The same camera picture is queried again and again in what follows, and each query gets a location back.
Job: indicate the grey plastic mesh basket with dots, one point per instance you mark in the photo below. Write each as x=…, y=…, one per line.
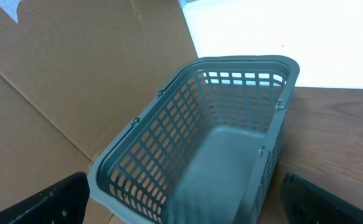
x=204, y=150

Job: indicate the brown cardboard sheet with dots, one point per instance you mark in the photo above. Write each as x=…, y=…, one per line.
x=73, y=74

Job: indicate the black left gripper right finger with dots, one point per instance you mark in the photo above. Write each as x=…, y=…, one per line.
x=305, y=202

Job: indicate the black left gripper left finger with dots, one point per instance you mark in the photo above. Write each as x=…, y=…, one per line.
x=64, y=202

